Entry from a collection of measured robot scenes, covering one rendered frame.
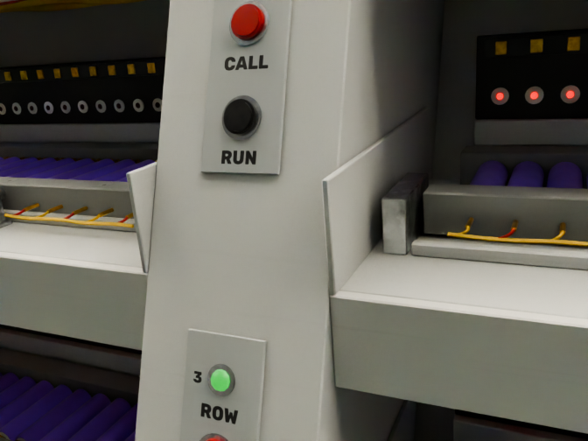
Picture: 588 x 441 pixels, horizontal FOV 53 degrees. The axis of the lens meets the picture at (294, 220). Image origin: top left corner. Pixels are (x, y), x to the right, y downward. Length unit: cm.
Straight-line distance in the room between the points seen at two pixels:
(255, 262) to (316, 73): 9
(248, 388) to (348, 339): 5
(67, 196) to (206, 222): 14
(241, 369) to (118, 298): 8
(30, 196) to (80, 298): 11
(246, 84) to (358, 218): 8
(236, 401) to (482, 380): 10
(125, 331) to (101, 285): 3
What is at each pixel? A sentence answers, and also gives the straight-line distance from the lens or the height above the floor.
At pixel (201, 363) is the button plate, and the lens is 28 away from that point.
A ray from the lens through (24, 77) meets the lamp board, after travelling 60.
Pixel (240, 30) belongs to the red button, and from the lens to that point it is 28.
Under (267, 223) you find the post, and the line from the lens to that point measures 26.
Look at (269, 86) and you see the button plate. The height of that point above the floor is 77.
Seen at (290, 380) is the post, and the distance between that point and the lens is 26.
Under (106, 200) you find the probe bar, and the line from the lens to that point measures 37.
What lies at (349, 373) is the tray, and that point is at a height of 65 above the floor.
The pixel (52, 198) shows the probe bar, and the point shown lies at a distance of 41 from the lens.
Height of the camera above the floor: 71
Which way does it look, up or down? 1 degrees up
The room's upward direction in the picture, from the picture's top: 4 degrees clockwise
